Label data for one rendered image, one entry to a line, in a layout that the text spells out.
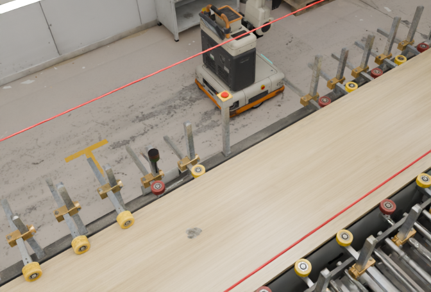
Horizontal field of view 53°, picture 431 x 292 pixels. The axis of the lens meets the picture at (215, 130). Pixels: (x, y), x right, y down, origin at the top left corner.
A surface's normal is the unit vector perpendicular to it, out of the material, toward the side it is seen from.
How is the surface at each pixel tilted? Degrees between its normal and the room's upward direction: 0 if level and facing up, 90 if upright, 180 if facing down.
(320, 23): 0
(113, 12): 90
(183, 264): 0
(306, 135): 0
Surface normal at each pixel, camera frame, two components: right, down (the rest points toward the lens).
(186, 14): -0.04, -0.68
